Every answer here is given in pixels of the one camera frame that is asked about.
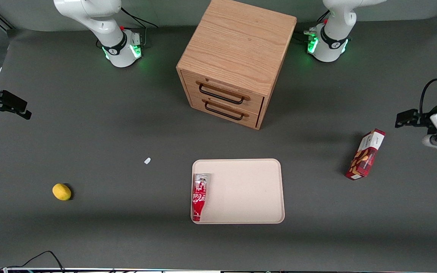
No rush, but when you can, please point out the red cookie box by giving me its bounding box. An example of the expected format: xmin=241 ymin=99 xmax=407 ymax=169
xmin=345 ymin=129 xmax=386 ymax=180

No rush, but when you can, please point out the beige plastic tray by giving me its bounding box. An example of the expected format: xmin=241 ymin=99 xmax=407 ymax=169
xmin=191 ymin=158 xmax=285 ymax=224

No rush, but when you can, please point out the yellow lemon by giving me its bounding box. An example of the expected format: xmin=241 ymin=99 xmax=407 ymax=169
xmin=52 ymin=183 xmax=72 ymax=201

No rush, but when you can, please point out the wooden drawer front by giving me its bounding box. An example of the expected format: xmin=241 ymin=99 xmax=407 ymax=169
xmin=182 ymin=70 xmax=265 ymax=115
xmin=189 ymin=94 xmax=261 ymax=128

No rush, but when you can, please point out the wooden drawer cabinet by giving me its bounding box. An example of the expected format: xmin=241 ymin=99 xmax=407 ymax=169
xmin=176 ymin=0 xmax=297 ymax=130

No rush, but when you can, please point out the red cola bottle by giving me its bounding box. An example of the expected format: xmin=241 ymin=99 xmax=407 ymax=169
xmin=192 ymin=173 xmax=211 ymax=222

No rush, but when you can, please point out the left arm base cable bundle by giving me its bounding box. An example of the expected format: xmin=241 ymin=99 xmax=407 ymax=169
xmin=294 ymin=30 xmax=318 ymax=44

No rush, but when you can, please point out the black right arm base cable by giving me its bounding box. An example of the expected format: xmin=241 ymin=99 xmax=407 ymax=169
xmin=121 ymin=7 xmax=159 ymax=46

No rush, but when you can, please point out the black cable at table edge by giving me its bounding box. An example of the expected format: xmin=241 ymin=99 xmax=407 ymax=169
xmin=0 ymin=250 xmax=66 ymax=273

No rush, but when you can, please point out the black drawer handle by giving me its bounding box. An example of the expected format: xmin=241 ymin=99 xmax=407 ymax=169
xmin=204 ymin=101 xmax=244 ymax=121
xmin=198 ymin=84 xmax=245 ymax=105

